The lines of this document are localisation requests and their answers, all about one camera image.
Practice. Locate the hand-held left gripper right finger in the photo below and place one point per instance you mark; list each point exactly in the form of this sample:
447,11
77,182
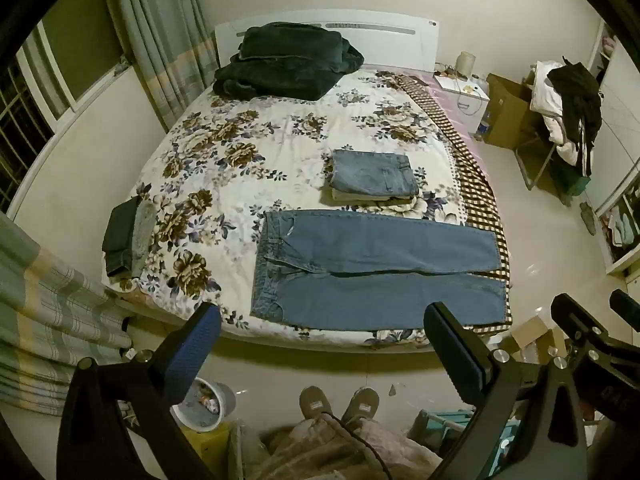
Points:
457,355

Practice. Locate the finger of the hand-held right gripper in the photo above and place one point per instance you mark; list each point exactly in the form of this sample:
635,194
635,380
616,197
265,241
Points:
575,317
627,307

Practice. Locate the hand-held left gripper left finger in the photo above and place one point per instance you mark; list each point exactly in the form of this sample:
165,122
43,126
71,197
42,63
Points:
192,352

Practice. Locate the blue jeans pants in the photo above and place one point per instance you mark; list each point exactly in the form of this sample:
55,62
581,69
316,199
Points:
375,285

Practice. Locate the folded grey pants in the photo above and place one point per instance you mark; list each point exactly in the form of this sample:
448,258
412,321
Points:
145,230

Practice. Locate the folded dark pants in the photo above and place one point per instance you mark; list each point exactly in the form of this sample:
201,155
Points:
120,235

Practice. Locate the small cardboard box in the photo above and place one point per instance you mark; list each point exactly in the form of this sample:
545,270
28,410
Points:
532,332

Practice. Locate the white trash bin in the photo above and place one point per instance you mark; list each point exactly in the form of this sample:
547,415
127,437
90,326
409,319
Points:
220,410

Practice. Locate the teal basket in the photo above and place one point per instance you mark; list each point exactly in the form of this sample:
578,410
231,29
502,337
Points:
445,425

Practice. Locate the teal folded clothes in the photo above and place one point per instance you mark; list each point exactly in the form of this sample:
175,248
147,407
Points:
625,227

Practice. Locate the green slipper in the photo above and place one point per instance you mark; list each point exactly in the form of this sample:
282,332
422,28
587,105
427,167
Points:
588,217

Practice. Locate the yellow box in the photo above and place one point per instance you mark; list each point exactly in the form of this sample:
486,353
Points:
207,452

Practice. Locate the person's right grey slipper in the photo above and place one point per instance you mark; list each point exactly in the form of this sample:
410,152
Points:
360,405

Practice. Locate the person's grey slipper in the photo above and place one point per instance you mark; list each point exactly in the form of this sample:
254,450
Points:
315,402
360,405

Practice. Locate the person's left grey slipper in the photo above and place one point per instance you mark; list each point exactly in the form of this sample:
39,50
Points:
315,402

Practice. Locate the green plaid curtain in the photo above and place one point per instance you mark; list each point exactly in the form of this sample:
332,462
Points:
160,35
45,310

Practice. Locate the person's beige fluffy robe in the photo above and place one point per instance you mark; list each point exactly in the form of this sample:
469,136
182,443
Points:
310,455

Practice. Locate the brown checkered blanket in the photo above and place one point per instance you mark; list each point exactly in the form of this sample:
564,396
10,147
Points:
475,195

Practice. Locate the white wardrobe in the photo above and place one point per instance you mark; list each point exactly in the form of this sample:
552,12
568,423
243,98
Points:
620,125

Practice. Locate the plastic water bottle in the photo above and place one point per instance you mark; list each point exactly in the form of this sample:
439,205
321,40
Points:
482,131

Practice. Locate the black garment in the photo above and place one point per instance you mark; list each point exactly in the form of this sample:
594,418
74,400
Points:
582,100

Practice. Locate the large cardboard box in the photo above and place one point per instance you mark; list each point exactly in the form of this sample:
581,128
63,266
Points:
507,110

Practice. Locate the white clothes pile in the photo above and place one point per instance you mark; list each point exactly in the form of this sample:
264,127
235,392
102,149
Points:
542,95

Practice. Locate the floral bed blanket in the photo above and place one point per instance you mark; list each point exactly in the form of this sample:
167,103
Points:
250,135

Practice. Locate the white nightstand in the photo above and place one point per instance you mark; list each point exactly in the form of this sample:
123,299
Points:
470,101

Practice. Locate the pink bed sheet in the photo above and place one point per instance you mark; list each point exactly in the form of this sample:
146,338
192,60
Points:
450,105

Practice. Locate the white bedside lamp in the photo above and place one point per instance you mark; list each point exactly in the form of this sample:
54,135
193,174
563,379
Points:
465,65

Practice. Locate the dark green fleece blanket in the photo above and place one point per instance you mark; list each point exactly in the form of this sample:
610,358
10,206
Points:
285,60

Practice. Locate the white bed headboard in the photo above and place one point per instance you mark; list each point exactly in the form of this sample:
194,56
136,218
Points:
390,42

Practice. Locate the metal frame chair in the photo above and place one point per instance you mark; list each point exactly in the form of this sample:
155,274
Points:
537,160

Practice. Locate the window with white frame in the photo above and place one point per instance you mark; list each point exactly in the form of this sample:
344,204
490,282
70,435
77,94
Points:
25,110

